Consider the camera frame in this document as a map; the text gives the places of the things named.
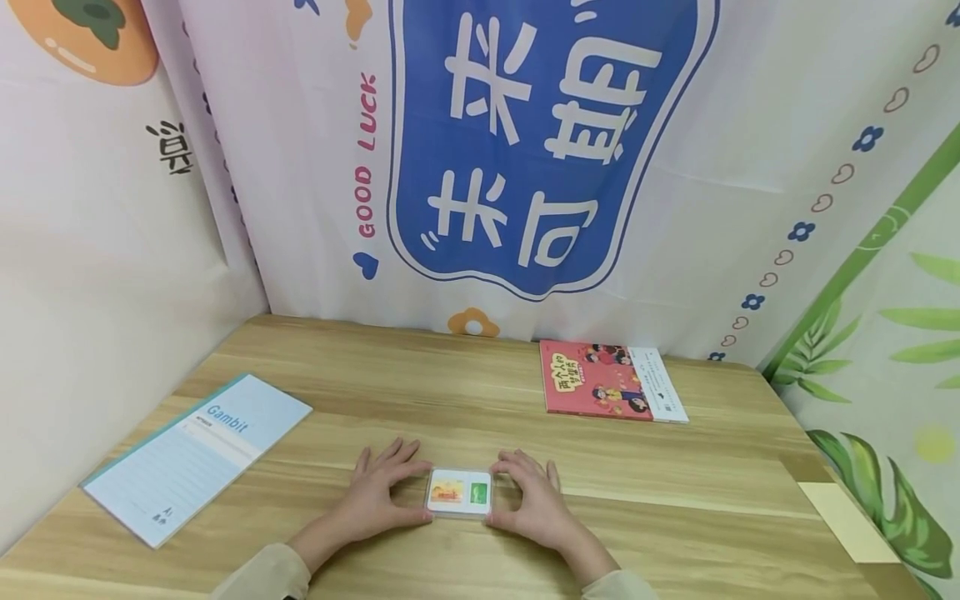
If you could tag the person's right little finger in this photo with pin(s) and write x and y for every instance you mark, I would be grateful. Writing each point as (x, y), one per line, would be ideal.
(554, 477)

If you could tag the person's left middle finger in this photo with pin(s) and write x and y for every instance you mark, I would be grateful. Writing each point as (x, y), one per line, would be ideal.
(407, 452)

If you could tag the person's left index finger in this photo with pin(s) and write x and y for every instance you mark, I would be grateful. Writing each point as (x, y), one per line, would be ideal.
(420, 472)

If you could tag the person's right index finger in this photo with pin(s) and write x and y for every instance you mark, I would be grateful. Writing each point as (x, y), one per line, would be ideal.
(506, 470)

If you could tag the person's left ring finger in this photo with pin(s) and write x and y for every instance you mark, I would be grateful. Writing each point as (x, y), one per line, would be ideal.
(388, 456)

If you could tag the person's left forearm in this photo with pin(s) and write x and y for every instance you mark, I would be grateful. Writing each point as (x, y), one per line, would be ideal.
(285, 571)

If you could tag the red picture book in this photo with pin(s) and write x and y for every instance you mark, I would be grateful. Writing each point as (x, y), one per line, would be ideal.
(600, 381)

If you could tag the person's left little finger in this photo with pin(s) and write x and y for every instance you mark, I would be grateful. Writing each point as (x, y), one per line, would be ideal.
(364, 463)

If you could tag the person's right forearm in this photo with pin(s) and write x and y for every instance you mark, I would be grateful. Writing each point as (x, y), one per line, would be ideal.
(600, 571)

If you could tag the small white card box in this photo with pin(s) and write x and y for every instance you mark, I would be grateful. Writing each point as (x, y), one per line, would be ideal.
(459, 493)

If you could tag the person's right middle finger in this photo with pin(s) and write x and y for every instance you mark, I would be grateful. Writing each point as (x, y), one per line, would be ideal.
(523, 461)

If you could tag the pale yellow paper strip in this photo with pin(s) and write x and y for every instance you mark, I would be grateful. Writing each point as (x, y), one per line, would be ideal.
(847, 521)

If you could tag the person's left hand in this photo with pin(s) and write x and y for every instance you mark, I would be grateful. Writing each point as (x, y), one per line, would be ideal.
(375, 500)

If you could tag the person's right hand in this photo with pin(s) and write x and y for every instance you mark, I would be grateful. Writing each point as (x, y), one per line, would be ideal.
(536, 508)

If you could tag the light blue notebook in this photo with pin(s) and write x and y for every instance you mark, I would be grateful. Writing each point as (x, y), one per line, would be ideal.
(196, 457)

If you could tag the person's left thumb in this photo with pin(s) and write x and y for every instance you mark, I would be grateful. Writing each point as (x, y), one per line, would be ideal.
(416, 517)

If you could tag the person's right thumb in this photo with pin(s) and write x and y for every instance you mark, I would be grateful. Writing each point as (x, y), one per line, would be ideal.
(501, 518)

